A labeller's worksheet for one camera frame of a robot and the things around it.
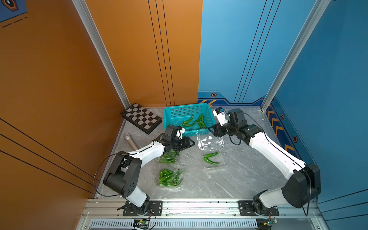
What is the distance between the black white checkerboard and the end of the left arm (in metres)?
0.35

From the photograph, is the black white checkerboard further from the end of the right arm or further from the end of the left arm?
the end of the right arm

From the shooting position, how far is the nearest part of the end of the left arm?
27.2 inches

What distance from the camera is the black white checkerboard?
3.51ft

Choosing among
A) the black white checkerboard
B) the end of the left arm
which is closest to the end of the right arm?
the end of the left arm
